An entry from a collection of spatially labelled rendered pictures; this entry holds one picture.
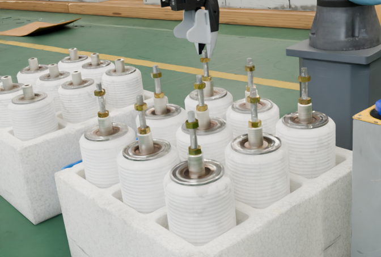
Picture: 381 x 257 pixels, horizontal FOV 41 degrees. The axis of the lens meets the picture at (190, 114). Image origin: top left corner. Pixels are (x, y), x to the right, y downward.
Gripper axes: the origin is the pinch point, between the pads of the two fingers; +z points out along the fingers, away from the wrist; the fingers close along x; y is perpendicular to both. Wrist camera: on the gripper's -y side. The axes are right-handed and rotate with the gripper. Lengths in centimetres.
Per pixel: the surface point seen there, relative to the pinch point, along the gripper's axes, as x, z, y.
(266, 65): -84, 34, -70
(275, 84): -61, 34, -58
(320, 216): 31.9, 21.1, -0.4
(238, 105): 9.9, 8.9, -0.2
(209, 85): 1.1, 7.1, 0.8
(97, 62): -41.2, 8.2, 10.9
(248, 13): -162, 27, -112
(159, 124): 6.8, 9.8, 14.4
